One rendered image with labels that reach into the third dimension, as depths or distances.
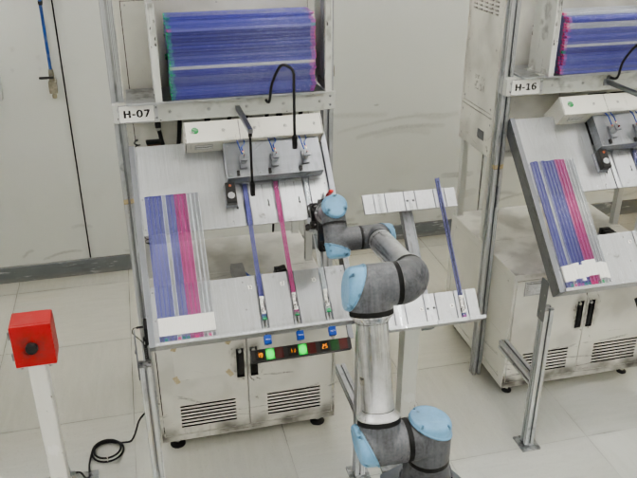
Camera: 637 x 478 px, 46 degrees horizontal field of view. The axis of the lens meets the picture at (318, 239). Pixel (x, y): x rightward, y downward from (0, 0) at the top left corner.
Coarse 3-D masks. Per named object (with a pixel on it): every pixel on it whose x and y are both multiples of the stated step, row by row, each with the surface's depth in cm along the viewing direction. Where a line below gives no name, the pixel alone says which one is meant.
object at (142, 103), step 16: (144, 0) 248; (320, 80) 270; (128, 96) 259; (144, 96) 259; (160, 96) 251; (240, 96) 258; (256, 96) 259; (272, 96) 261; (128, 112) 254; (144, 112) 256; (240, 272) 296; (336, 368) 298; (352, 384) 287; (352, 400) 279
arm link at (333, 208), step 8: (328, 200) 228; (336, 200) 228; (344, 200) 229; (320, 208) 232; (328, 208) 227; (336, 208) 228; (344, 208) 228; (320, 216) 235; (328, 216) 230; (336, 216) 228; (344, 216) 231
